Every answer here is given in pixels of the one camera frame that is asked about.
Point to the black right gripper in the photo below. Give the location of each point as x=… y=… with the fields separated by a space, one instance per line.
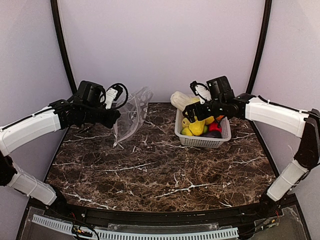
x=194 y=110

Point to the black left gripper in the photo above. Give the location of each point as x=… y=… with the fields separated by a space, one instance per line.
x=110 y=117

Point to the yellow napa cabbage toy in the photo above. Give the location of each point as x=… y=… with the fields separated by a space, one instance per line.
x=181 y=100

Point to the clear zip top bag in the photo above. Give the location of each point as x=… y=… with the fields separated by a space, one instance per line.
x=132 y=115

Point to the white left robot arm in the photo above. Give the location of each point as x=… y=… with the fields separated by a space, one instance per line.
x=90 y=104

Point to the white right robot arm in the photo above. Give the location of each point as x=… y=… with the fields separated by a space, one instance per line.
x=217 y=99

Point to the yellow toy lemon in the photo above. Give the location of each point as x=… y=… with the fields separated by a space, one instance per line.
x=185 y=123

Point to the yellow toy pear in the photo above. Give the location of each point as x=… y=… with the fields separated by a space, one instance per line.
x=197 y=127

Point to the green yellow toy mango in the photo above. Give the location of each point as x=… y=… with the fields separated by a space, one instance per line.
x=186 y=132

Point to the red toy pepper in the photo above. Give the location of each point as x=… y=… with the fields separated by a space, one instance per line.
x=215 y=127

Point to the orange toy fruit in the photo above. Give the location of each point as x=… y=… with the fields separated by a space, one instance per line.
x=219 y=118

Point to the white plastic basket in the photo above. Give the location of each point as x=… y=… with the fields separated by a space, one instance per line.
x=202 y=141

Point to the dark purple toy eggplant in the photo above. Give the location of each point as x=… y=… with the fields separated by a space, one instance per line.
x=212 y=134

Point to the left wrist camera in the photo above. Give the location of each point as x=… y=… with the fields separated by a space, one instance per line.
x=113 y=93

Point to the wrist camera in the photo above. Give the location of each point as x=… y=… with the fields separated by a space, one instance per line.
x=113 y=93
x=201 y=90

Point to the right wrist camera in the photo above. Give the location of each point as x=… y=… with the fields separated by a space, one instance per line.
x=201 y=90

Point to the white slotted cable duct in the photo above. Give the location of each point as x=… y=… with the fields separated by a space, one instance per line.
x=138 y=232

